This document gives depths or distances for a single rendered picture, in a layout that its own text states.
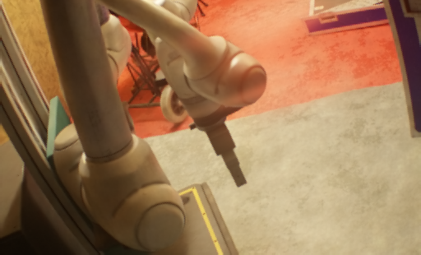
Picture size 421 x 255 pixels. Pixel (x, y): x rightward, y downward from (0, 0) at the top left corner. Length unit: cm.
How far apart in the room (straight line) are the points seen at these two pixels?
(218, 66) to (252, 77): 7
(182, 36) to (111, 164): 27
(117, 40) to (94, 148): 81
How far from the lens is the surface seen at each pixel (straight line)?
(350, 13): 325
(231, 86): 103
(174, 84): 120
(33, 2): 362
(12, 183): 151
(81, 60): 88
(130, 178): 94
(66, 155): 113
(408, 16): 174
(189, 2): 157
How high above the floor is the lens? 148
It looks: 30 degrees down
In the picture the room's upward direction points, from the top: 25 degrees counter-clockwise
